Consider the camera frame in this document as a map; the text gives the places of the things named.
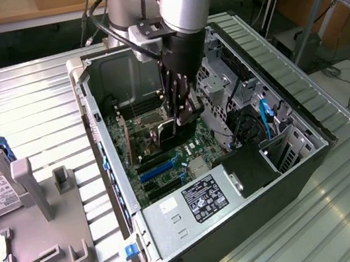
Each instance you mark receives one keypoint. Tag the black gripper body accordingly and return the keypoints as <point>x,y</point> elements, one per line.
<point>185,52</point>

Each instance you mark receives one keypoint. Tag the black RAM slots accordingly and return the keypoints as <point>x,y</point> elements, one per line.
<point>143,104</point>

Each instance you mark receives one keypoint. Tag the silver drive cage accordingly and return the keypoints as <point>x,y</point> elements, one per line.
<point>217,83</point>

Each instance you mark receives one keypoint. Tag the green motherboard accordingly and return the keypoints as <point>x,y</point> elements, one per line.
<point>191,150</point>

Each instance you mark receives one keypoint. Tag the silver chipset heatsink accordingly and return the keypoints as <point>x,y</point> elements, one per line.
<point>198,165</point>

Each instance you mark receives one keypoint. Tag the blue expansion slot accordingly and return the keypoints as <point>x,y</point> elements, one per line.
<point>155,173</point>

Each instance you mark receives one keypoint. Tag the black expansion slot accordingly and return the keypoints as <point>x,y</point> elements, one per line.
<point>158,191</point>

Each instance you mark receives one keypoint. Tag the silver power supply with label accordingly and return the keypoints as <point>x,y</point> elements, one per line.
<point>175,215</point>

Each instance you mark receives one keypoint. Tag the black open PC case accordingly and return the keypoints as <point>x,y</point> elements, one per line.
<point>304,180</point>

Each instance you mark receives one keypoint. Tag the blue case latch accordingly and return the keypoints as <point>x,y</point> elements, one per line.
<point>130,251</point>

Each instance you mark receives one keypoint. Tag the grey parts rack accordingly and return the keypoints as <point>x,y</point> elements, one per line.
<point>54,232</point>

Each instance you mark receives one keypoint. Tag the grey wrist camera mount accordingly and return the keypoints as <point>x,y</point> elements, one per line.
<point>146,40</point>

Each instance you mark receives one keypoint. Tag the black box under frame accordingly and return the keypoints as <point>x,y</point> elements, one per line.
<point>302,49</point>

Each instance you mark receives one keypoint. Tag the blue disk bracket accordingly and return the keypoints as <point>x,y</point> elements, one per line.
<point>6,150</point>

